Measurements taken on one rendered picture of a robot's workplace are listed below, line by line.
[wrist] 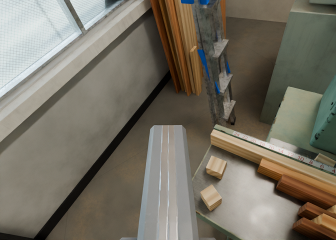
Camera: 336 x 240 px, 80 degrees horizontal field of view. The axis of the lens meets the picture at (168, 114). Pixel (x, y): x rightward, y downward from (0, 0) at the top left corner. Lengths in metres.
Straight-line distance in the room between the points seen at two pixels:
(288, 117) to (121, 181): 1.22
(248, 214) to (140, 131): 1.38
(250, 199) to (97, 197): 1.30
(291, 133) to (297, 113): 0.09
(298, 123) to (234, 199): 0.37
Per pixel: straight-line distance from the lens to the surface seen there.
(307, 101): 0.85
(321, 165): 0.54
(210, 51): 1.06
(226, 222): 0.52
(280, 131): 0.75
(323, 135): 0.69
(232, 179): 0.54
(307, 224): 0.48
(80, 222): 1.68
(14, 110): 1.14
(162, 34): 1.61
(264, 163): 0.52
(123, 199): 1.58
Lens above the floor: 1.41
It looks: 51 degrees down
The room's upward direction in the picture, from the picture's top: 17 degrees counter-clockwise
